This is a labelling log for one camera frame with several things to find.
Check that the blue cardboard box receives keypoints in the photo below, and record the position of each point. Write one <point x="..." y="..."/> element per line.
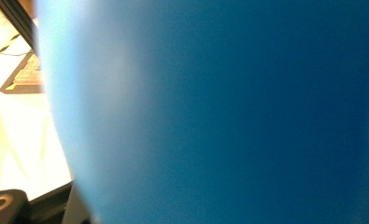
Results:
<point x="235" y="109"/>

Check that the black metal frame post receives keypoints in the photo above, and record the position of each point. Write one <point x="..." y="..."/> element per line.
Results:
<point x="17" y="18"/>

